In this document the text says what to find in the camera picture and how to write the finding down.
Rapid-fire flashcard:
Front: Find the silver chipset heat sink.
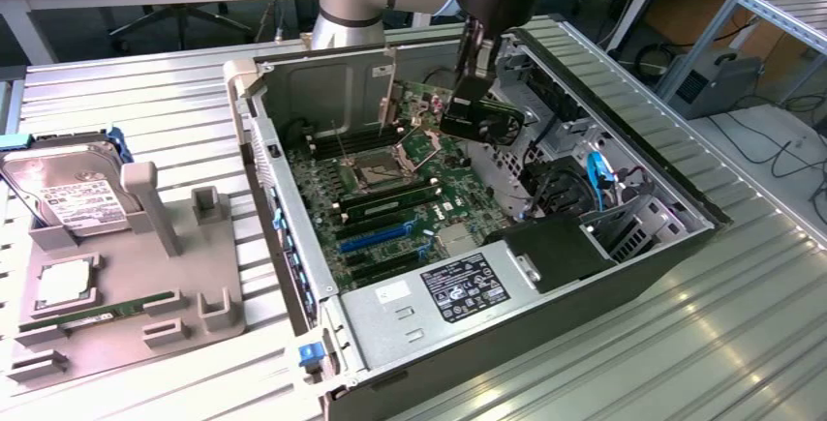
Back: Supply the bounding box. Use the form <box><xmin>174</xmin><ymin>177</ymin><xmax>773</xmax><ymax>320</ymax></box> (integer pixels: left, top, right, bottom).
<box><xmin>436</xmin><ymin>225</ymin><xmax>485</xmax><ymax>256</ymax></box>

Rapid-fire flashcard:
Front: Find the black plastic shroud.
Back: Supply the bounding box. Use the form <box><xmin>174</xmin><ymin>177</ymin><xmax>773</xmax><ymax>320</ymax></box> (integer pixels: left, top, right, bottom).
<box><xmin>500</xmin><ymin>211</ymin><xmax>614</xmax><ymax>295</ymax></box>

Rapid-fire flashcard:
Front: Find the open black PC case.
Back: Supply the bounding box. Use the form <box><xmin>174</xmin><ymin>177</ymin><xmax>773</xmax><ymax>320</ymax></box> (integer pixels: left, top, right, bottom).
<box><xmin>222</xmin><ymin>14</ymin><xmax>735</xmax><ymax>421</ymax></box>

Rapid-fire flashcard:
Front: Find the black hanging robot cable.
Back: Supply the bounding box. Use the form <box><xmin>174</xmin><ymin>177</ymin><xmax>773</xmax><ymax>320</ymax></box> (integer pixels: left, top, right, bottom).
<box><xmin>256</xmin><ymin>0</ymin><xmax>300</xmax><ymax>44</ymax></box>

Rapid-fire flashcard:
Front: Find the silver perforated drive cage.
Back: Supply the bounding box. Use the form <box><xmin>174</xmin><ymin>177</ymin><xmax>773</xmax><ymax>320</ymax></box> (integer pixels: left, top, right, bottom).
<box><xmin>468</xmin><ymin>36</ymin><xmax>619</xmax><ymax>222</ymax></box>

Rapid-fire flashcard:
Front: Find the blue plastic case latch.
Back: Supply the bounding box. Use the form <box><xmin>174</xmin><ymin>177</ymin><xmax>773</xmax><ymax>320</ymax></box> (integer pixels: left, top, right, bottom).
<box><xmin>297</xmin><ymin>341</ymin><xmax>326</xmax><ymax>370</ymax></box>

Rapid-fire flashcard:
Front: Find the metal socket cover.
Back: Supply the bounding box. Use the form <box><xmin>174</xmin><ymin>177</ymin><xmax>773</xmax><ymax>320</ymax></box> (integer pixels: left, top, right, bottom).
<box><xmin>393</xmin><ymin>120</ymin><xmax>455</xmax><ymax>169</ymax></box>

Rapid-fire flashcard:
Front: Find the silver disk bay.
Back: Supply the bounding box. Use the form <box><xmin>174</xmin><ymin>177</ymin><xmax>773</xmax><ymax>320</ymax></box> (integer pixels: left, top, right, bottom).
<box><xmin>579</xmin><ymin>193</ymin><xmax>710</xmax><ymax>265</ymax></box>

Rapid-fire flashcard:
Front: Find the green RAM stick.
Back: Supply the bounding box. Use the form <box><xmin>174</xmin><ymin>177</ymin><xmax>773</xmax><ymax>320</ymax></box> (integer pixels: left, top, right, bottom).
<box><xmin>338</xmin><ymin>183</ymin><xmax>443</xmax><ymax>212</ymax></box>
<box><xmin>18</xmin><ymin>294</ymin><xmax>163</xmax><ymax>335</ymax></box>

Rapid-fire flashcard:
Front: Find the black fan graphics card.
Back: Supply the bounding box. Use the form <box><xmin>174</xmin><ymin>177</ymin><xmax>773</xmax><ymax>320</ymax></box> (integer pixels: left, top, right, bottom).
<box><xmin>373</xmin><ymin>45</ymin><xmax>527</xmax><ymax>149</ymax></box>

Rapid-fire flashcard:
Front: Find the CPU socket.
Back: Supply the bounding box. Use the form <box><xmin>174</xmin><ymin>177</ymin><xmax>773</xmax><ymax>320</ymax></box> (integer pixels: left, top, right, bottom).
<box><xmin>338</xmin><ymin>147</ymin><xmax>415</xmax><ymax>195</ymax></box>

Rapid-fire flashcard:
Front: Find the silver CPU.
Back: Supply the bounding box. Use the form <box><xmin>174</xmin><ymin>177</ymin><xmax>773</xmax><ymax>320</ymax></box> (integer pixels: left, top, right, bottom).
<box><xmin>35</xmin><ymin>260</ymin><xmax>97</xmax><ymax>309</ymax></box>

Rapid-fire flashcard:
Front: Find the black slanted pole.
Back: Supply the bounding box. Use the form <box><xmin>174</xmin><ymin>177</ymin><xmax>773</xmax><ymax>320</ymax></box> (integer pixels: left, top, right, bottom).
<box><xmin>607</xmin><ymin>0</ymin><xmax>687</xmax><ymax>57</ymax></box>

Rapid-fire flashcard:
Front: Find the grey plastic parts rack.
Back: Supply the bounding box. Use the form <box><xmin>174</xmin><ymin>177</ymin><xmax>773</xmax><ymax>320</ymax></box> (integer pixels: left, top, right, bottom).
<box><xmin>2</xmin><ymin>159</ymin><xmax>252</xmax><ymax>398</ymax></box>

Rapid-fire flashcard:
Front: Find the black RAM slot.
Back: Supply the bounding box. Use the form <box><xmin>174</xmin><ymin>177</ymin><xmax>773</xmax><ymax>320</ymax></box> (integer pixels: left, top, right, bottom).
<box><xmin>310</xmin><ymin>131</ymin><xmax>397</xmax><ymax>154</ymax></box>
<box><xmin>306</xmin><ymin>123</ymin><xmax>381</xmax><ymax>144</ymax></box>
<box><xmin>308</xmin><ymin>127</ymin><xmax>382</xmax><ymax>149</ymax></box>
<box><xmin>314</xmin><ymin>135</ymin><xmax>400</xmax><ymax>160</ymax></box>

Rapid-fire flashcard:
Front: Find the black wire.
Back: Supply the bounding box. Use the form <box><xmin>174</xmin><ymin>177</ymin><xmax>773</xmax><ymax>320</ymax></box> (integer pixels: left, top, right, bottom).
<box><xmin>420</xmin><ymin>67</ymin><xmax>457</xmax><ymax>91</ymax></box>

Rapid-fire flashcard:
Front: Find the blue expansion slot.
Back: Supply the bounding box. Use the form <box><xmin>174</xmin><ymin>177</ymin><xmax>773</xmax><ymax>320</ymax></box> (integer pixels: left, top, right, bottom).
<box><xmin>338</xmin><ymin>225</ymin><xmax>416</xmax><ymax>256</ymax></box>

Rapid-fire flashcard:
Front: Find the thin metal locking lever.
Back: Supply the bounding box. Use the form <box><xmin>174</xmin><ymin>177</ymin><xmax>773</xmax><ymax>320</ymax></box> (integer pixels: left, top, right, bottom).
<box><xmin>330</xmin><ymin>119</ymin><xmax>356</xmax><ymax>164</ymax></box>

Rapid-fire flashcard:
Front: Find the blue disk caddy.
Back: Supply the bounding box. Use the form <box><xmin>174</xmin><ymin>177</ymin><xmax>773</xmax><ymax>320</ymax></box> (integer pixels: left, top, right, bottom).
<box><xmin>0</xmin><ymin>123</ymin><xmax>137</xmax><ymax>165</ymax></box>

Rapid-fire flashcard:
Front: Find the silver power supply unit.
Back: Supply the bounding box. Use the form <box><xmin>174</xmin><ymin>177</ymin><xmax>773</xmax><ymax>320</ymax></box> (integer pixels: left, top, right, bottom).
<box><xmin>338</xmin><ymin>239</ymin><xmax>543</xmax><ymax>375</ymax></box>

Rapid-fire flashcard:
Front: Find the silver hard disk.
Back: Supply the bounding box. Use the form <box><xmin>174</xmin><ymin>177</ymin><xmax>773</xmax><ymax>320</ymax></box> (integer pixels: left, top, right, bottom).
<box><xmin>0</xmin><ymin>142</ymin><xmax>143</xmax><ymax>238</ymax></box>

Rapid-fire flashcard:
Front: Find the aluminium frame table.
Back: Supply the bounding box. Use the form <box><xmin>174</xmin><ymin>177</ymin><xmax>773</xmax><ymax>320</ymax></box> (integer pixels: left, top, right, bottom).
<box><xmin>655</xmin><ymin>0</ymin><xmax>827</xmax><ymax>117</ymax></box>

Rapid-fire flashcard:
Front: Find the green motherboard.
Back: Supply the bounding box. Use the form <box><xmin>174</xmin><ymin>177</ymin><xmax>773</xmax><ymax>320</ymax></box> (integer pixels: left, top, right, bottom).
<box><xmin>284</xmin><ymin>118</ymin><xmax>519</xmax><ymax>294</ymax></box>

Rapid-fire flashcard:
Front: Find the blue wire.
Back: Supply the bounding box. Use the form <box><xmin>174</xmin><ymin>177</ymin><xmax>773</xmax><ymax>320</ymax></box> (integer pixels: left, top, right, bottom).
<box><xmin>584</xmin><ymin>149</ymin><xmax>616</xmax><ymax>214</ymax></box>

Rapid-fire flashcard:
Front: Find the grey machine with handle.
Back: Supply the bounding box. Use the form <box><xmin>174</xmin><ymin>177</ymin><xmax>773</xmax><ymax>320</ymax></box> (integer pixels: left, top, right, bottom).
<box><xmin>671</xmin><ymin>50</ymin><xmax>769</xmax><ymax>121</ymax></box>

